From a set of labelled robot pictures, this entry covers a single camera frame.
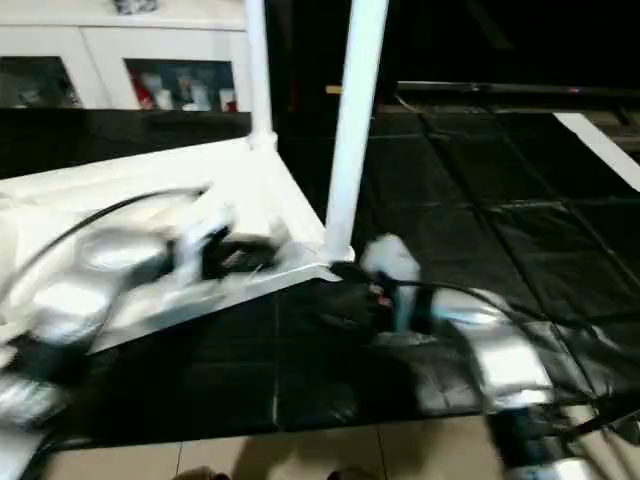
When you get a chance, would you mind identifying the white plastic table top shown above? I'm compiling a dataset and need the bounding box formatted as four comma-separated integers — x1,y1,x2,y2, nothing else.
0,135,346,356

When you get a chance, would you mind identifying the white plastic table leg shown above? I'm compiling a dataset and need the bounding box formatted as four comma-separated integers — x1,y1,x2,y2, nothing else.
243,0,279,151
322,0,391,263

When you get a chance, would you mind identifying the black work mat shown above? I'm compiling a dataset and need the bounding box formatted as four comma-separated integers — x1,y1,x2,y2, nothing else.
0,100,640,451

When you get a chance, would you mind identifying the white bottle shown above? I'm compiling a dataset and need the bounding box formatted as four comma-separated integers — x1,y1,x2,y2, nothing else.
187,80,208,111

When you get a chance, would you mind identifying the red bottle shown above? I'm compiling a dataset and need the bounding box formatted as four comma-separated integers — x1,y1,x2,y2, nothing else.
134,78,154,111

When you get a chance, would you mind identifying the white glass door cabinet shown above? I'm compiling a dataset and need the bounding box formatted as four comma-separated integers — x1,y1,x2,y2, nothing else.
0,0,253,113

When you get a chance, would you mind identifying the grey metallic ornament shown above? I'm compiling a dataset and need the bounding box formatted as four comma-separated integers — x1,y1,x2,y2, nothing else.
112,0,161,15

